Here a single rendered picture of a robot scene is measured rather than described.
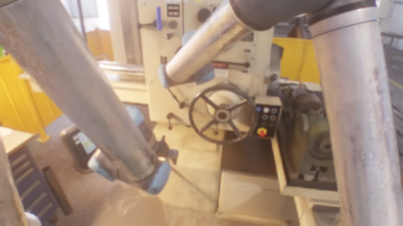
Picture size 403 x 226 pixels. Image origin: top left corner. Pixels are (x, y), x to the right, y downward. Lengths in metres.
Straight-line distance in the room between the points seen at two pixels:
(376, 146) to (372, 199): 0.10
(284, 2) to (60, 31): 0.31
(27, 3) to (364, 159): 0.53
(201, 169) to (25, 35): 1.65
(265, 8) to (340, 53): 0.15
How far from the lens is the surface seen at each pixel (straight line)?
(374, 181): 0.48
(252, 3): 0.36
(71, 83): 0.31
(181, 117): 1.46
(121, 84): 1.85
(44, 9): 0.28
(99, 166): 0.63
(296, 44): 3.79
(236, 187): 1.91
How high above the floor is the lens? 1.89
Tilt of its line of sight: 28 degrees down
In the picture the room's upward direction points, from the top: 1 degrees clockwise
